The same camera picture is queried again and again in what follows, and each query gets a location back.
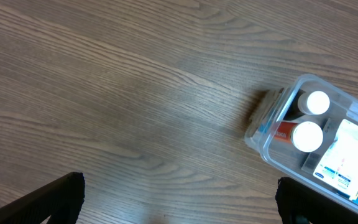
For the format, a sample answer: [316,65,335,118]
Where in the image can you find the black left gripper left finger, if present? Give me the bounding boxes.
[0,172,85,224]

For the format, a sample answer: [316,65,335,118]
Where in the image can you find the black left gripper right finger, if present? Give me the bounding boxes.
[275,177,358,224]

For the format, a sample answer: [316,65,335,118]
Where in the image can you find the orange bottle white cap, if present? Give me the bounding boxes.
[274,121,324,152]

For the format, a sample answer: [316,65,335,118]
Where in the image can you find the white medicine box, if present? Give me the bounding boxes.
[313,119,358,199]

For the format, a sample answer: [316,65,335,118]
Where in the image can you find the black bottle white cap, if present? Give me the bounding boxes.
[283,90,330,121]

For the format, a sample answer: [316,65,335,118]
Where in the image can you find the clear plastic container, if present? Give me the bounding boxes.
[244,74,358,214]

